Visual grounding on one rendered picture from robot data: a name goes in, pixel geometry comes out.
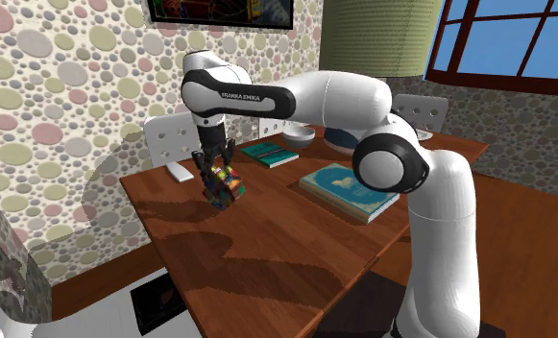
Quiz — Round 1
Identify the grey bowl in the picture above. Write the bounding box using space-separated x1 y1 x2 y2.
281 124 317 151

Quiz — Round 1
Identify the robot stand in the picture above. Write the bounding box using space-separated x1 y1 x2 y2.
312 270 508 338

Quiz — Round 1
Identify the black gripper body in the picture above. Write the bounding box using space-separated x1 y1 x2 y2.
197 122 229 158

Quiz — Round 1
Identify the multicoloured puzzle cube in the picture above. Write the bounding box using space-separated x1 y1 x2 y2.
202 162 247 212

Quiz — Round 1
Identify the teal green book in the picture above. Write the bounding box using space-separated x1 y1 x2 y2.
239 141 301 169

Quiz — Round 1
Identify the red-brown framed window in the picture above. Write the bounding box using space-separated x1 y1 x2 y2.
423 0 558 99

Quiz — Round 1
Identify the black framed wall picture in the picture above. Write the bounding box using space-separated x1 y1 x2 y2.
144 0 295 31

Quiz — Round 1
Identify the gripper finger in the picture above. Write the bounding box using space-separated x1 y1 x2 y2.
220 138 237 178
191 149 212 189

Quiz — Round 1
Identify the brown wooden table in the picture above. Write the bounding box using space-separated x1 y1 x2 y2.
119 125 491 338

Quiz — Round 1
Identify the black flat box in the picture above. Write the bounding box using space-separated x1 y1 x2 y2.
129 271 189 337

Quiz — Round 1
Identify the white chair with holes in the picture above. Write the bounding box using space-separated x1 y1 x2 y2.
142 111 203 184
257 116 290 139
392 93 450 134

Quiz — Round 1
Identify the blue book with white shape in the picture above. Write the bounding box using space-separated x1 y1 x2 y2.
298 161 400 226

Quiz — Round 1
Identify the green shade lamp, blue base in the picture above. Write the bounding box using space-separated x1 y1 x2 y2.
318 0 445 157

